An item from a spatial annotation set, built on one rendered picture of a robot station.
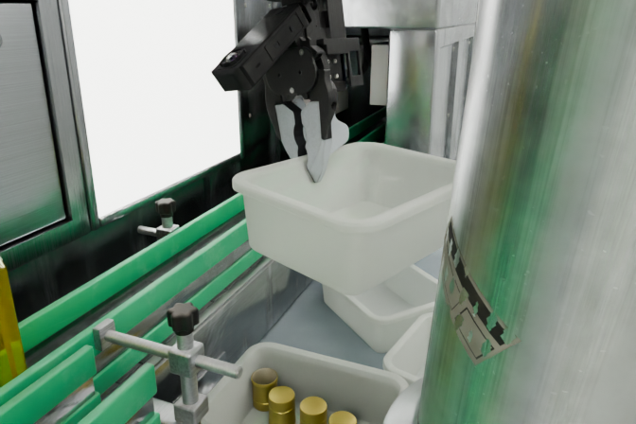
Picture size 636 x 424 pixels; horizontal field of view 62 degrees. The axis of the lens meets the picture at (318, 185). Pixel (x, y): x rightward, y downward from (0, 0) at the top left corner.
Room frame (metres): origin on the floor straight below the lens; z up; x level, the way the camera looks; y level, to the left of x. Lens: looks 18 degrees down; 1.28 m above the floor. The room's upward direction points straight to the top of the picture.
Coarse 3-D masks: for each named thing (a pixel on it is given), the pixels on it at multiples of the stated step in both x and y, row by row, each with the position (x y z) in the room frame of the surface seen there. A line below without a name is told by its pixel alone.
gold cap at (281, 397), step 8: (272, 392) 0.56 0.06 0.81; (280, 392) 0.56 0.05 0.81; (288, 392) 0.56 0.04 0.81; (272, 400) 0.54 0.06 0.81; (280, 400) 0.54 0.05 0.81; (288, 400) 0.54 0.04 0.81; (272, 408) 0.54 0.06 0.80; (280, 408) 0.54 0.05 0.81; (288, 408) 0.54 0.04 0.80; (272, 416) 0.54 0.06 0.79; (280, 416) 0.54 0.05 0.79; (288, 416) 0.54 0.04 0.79
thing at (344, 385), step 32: (256, 352) 0.61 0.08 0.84; (288, 352) 0.61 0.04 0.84; (224, 384) 0.54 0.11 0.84; (288, 384) 0.60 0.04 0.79; (320, 384) 0.59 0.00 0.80; (352, 384) 0.57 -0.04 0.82; (384, 384) 0.56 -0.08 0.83; (224, 416) 0.53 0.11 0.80; (256, 416) 0.56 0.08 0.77; (384, 416) 0.55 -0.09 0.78
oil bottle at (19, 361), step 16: (0, 256) 0.42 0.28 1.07; (0, 272) 0.41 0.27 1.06; (0, 288) 0.41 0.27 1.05; (0, 304) 0.40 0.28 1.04; (0, 320) 0.40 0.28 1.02; (16, 320) 0.41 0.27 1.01; (0, 336) 0.40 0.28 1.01; (16, 336) 0.41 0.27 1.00; (0, 352) 0.39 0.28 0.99; (16, 352) 0.41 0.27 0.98; (0, 368) 0.39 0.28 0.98; (16, 368) 0.40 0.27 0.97; (0, 384) 0.39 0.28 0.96
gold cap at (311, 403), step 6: (306, 402) 0.54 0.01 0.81; (312, 402) 0.54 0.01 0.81; (318, 402) 0.54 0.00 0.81; (324, 402) 0.54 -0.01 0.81; (300, 408) 0.53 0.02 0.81; (306, 408) 0.53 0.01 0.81; (312, 408) 0.53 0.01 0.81; (318, 408) 0.53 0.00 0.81; (324, 408) 0.53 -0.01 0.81; (300, 414) 0.53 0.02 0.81; (306, 414) 0.52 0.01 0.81; (312, 414) 0.52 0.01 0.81; (318, 414) 0.52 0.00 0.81; (324, 414) 0.53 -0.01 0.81; (300, 420) 0.53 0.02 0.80; (306, 420) 0.52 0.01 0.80; (312, 420) 0.52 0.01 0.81; (318, 420) 0.52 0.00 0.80; (324, 420) 0.53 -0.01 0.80
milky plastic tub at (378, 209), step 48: (384, 144) 0.62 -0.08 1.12; (240, 192) 0.46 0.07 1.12; (288, 192) 0.53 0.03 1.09; (336, 192) 0.58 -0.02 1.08; (384, 192) 0.60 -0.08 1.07; (432, 192) 0.45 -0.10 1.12; (288, 240) 0.44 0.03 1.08; (336, 240) 0.39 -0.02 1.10; (384, 240) 0.41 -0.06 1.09; (432, 240) 0.47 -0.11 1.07; (336, 288) 0.40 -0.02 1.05
